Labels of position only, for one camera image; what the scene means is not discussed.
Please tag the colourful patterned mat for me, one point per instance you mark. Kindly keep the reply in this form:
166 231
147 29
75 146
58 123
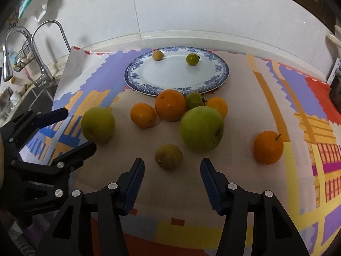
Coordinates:
239 85

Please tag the large orange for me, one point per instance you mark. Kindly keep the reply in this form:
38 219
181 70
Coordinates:
170 105

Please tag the brownish round fruit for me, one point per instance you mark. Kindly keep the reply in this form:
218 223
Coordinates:
168 157

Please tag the green persimmon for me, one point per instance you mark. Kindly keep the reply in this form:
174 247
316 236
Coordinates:
193 100

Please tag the small yellow-brown round fruit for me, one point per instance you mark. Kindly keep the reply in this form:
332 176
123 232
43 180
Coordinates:
158 55

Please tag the orange with stem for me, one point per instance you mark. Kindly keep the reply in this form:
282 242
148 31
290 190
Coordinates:
267 147

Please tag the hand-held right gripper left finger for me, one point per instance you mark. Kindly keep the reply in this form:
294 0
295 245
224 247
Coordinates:
134 184

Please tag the yellow-green apple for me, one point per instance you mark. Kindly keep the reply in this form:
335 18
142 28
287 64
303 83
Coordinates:
98 124

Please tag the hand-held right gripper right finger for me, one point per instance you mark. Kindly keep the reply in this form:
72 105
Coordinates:
210 184

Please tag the gooseneck steel faucet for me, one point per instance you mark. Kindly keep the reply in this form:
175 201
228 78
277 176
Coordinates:
49 22

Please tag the small green round fruit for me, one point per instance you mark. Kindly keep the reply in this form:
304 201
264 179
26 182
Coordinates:
192 59

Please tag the large green apple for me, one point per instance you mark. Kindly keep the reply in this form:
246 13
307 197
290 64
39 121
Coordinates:
201 128

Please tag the blue and white plate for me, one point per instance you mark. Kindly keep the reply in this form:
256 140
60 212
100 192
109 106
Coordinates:
165 74

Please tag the small orange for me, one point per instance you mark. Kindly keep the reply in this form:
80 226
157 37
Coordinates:
219 106
143 115

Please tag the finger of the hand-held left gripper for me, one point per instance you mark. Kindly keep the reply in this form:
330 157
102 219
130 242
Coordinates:
53 116
77 153

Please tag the steel sink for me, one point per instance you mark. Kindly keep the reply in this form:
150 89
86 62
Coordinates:
37 98

